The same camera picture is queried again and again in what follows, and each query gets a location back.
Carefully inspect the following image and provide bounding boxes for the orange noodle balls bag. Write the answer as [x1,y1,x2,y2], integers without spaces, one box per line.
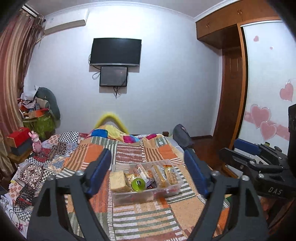
[151,165,178,188]

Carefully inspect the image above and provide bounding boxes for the brown wooden door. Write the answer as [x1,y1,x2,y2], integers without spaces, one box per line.
[213,24,247,150]

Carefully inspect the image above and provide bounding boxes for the grey bag on bed edge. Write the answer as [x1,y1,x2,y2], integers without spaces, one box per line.
[173,124,194,150]

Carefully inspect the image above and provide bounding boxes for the patchwork orange striped bedspread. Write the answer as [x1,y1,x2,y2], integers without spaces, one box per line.
[1,128,206,240]

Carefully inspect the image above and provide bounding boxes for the pink rabbit plush toy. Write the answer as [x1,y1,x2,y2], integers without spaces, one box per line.
[28,131,42,154]

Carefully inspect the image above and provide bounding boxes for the dark blue box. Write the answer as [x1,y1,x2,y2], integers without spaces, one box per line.
[11,138,32,156]

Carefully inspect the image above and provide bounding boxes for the beige biscuit pack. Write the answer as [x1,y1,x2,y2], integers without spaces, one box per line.
[109,171,130,193]

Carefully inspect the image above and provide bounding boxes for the red box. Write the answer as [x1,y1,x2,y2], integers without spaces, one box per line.
[6,127,30,148]

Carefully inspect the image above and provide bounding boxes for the gold wrapped snack packet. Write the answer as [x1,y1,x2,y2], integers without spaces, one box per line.
[125,173,137,186]

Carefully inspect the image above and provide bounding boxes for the clear plastic storage bin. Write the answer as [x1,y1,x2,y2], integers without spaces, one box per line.
[111,160,185,206]

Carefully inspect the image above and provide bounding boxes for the colourful pillow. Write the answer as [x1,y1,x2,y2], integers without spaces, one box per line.
[88,125,157,144]

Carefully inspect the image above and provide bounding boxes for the grey plush pillow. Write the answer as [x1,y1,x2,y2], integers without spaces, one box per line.
[35,87,61,121]

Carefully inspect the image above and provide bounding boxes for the striped pink curtain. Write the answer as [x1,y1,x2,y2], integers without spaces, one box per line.
[1,9,44,178]

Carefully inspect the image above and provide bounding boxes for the white air conditioner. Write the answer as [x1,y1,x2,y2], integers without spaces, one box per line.
[21,4,87,37]

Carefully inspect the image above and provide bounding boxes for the pink heart wall stickers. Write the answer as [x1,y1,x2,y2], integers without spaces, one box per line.
[244,78,295,141]

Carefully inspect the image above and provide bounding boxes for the brown wooden wall cabinet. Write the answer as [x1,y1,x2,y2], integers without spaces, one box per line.
[196,1,280,49]

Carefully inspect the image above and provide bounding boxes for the small black wall monitor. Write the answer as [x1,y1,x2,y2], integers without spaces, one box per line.
[99,66,128,87]

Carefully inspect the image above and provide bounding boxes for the black wall television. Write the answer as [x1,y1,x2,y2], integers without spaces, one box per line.
[89,38,142,66]

